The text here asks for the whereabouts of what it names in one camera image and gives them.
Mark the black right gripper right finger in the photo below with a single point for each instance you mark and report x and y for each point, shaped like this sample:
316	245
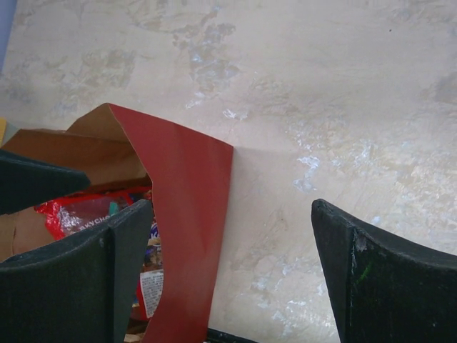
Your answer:
382	287

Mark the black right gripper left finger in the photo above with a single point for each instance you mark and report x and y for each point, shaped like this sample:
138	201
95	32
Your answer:
79	288

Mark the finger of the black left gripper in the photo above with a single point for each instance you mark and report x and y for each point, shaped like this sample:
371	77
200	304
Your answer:
26	182

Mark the red paper bag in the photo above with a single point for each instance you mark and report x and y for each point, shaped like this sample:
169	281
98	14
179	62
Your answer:
189	173

